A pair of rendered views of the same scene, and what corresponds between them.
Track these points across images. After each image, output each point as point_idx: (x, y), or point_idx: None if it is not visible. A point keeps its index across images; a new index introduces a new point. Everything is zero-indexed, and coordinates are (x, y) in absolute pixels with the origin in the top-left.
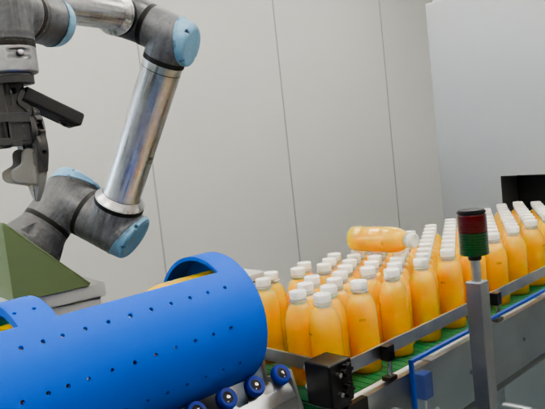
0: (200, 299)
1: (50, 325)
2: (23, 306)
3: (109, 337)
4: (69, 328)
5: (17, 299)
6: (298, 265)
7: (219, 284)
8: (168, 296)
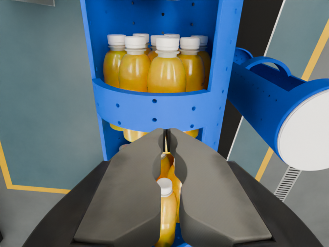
0: None
1: (215, 100)
2: (185, 115)
3: (234, 47)
4: (222, 84)
5: (156, 111)
6: None
7: None
8: None
